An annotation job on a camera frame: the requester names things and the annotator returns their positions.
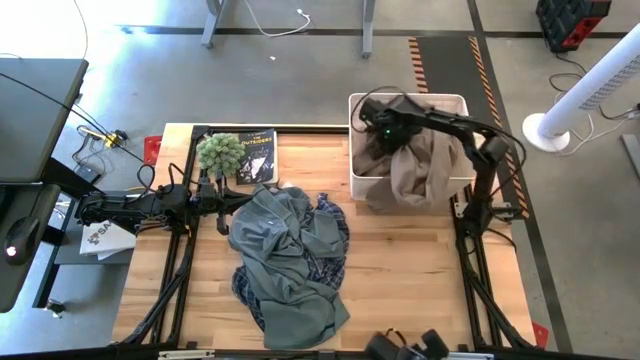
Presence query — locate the black floor cable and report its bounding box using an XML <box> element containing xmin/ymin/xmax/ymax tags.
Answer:
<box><xmin>548</xmin><ymin>52</ymin><xmax>640</xmax><ymax>121</ymax></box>

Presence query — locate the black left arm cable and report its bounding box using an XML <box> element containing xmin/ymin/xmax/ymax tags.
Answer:
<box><xmin>137</xmin><ymin>162</ymin><xmax>201</xmax><ymax>196</ymax></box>

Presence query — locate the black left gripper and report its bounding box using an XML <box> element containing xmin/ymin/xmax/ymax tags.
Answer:
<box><xmin>198</xmin><ymin>174</ymin><xmax>254</xmax><ymax>236</ymax></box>

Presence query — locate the blue plaid shirt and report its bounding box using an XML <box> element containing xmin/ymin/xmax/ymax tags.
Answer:
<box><xmin>232</xmin><ymin>192</ymin><xmax>350</xmax><ymax>331</ymax></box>

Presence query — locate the grey flat panel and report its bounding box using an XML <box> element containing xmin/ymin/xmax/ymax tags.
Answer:
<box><xmin>621</xmin><ymin>133</ymin><xmax>640</xmax><ymax>180</ymax></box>

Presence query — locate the black desk leg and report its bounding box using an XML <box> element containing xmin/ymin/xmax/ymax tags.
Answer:
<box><xmin>32</xmin><ymin>159</ymin><xmax>106</xmax><ymax>309</ymax></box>

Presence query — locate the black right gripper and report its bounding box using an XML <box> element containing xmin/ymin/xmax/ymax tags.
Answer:
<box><xmin>359</xmin><ymin>97</ymin><xmax>422</xmax><ymax>154</ymax></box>

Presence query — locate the black desk cable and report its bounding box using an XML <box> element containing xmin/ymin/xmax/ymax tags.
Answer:
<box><xmin>0</xmin><ymin>72</ymin><xmax>156</xmax><ymax>191</ymax></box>

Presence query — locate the white fan cable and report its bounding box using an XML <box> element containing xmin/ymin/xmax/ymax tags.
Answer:
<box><xmin>559</xmin><ymin>110</ymin><xmax>640</xmax><ymax>157</ymax></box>

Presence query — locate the white plastic bin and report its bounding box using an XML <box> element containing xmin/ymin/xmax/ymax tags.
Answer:
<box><xmin>348</xmin><ymin>92</ymin><xmax>480</xmax><ymax>202</ymax></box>

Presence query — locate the black hazard striped floor mat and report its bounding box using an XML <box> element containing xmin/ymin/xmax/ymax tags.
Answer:
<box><xmin>407</xmin><ymin>35</ymin><xmax>531</xmax><ymax>221</ymax></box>

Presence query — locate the red corner clamp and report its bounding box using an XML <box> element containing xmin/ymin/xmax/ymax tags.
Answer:
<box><xmin>531</xmin><ymin>322</ymin><xmax>550</xmax><ymax>349</ymax></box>
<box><xmin>143</xmin><ymin>135</ymin><xmax>164</xmax><ymax>166</ymax></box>

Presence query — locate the black caster wheel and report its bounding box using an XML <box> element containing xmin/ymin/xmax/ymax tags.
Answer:
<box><xmin>44</xmin><ymin>298</ymin><xmax>67</xmax><ymax>319</ymax></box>

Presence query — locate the black computer mouse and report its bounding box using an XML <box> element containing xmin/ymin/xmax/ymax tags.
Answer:
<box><xmin>3</xmin><ymin>216</ymin><xmax>40</xmax><ymax>266</ymax></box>

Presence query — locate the tan brown garment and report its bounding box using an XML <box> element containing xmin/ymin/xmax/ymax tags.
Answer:
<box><xmin>352</xmin><ymin>94</ymin><xmax>474</xmax><ymax>211</ymax></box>

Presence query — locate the black power adapter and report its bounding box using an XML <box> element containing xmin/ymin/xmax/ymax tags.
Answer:
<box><xmin>74</xmin><ymin>163</ymin><xmax>104</xmax><ymax>184</ymax></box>

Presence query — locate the white floor cable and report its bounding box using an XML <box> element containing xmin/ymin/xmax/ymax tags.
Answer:
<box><xmin>243</xmin><ymin>0</ymin><xmax>312</xmax><ymax>39</ymax></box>

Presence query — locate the green spiky plant ball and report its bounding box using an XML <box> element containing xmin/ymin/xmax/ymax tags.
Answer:
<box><xmin>195</xmin><ymin>132</ymin><xmax>246</xmax><ymax>177</ymax></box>

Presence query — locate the yellow cable connector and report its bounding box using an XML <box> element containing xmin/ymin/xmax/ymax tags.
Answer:
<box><xmin>103</xmin><ymin>130</ymin><xmax>129</xmax><ymax>150</ymax></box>

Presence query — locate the white bag with logo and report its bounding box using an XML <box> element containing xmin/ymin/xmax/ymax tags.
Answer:
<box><xmin>79</xmin><ymin>219</ymin><xmax>137</xmax><ymax>261</ymax></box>

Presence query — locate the grey-blue shirt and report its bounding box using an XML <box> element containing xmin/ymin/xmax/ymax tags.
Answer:
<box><xmin>228</xmin><ymin>184</ymin><xmax>351</xmax><ymax>350</ymax></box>

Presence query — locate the grey table leg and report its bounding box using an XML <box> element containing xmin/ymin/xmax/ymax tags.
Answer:
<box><xmin>201</xmin><ymin>0</ymin><xmax>226</xmax><ymax>50</ymax></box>
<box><xmin>360</xmin><ymin>0</ymin><xmax>377</xmax><ymax>59</ymax></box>

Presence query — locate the white tower fan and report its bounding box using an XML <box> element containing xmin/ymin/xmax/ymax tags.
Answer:
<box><xmin>522</xmin><ymin>33</ymin><xmax>640</xmax><ymax>154</ymax></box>

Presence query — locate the black paperback book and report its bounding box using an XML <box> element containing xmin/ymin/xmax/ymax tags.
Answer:
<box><xmin>235</xmin><ymin>128</ymin><xmax>279</xmax><ymax>186</ymax></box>

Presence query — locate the black device with cable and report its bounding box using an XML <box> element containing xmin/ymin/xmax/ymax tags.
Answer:
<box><xmin>364</xmin><ymin>327</ymin><xmax>450</xmax><ymax>360</ymax></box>

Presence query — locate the black desk top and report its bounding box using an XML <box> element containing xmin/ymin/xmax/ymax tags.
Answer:
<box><xmin>0</xmin><ymin>57</ymin><xmax>90</xmax><ymax>184</ymax></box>

